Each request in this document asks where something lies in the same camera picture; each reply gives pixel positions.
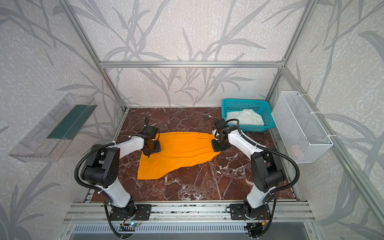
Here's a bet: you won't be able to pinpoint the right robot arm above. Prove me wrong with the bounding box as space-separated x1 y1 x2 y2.
212 119 285 211

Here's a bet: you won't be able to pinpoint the aluminium mounting rail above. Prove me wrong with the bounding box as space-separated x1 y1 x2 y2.
63 200 315 224

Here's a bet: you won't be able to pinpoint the clear acrylic wall shelf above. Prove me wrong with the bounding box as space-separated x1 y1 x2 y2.
9 94 98 163

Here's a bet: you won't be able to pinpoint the white wire mesh basket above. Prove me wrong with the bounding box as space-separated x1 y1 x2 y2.
272 91 333 164

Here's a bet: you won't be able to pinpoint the pink object in wire basket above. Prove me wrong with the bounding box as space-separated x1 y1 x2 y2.
290 145 304 159

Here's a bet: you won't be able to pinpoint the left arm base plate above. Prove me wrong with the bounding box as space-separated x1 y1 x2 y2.
110 204 152 221

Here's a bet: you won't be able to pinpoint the white garment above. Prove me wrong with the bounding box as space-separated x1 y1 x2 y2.
225 109 264 126

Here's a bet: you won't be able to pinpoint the teal plastic basket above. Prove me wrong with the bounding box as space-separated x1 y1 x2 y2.
222 99 276 133

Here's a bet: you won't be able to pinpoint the orange drawstring shorts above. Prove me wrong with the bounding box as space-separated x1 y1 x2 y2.
137 132 220 180

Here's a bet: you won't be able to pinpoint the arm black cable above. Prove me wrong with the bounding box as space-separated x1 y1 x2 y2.
73 116 151 240
224 118 301 238

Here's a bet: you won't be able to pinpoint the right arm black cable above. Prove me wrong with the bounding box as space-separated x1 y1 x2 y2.
224 118 301 238

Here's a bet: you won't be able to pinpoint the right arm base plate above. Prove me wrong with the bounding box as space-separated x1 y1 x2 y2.
226 204 271 222

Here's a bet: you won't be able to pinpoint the small circuit board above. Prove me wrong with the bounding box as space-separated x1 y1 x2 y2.
121 222 142 229

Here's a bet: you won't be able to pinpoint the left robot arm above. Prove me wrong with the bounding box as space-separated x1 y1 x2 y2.
74 125 161 215

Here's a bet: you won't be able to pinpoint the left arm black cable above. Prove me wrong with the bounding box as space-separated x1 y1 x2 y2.
73 116 151 240

